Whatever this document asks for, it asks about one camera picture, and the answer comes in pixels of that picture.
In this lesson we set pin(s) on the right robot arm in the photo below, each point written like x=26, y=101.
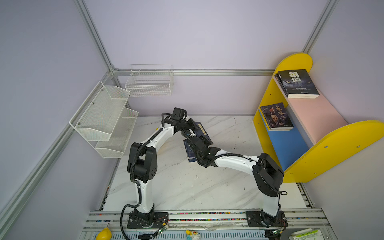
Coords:
x=267, y=173

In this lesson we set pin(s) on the yellow pink blue bookshelf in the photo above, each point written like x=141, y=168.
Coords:
x=320, y=139

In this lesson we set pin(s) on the blue book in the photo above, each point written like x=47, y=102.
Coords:
x=190, y=153
x=200, y=131

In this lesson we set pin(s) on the white mesh two-tier shelf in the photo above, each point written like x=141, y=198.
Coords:
x=105, y=121

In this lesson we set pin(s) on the black book with barcode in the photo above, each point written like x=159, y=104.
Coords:
x=297, y=84

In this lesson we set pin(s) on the white wire basket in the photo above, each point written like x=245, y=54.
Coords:
x=150, y=80

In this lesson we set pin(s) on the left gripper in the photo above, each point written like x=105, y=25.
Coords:
x=191, y=122

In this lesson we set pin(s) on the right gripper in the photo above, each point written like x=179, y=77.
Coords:
x=198, y=138

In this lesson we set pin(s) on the blue book front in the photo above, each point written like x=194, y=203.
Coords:
x=200, y=131

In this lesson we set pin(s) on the green white box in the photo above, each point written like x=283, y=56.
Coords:
x=307, y=234

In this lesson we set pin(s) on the purple old man book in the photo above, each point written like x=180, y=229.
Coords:
x=276, y=117

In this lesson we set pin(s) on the yellow lemon toy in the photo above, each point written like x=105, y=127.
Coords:
x=105, y=234

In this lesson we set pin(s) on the small yellow duck toy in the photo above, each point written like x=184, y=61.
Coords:
x=192, y=235

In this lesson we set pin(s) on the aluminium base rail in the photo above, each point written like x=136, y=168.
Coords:
x=212, y=225

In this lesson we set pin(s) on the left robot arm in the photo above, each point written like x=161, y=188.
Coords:
x=143, y=165

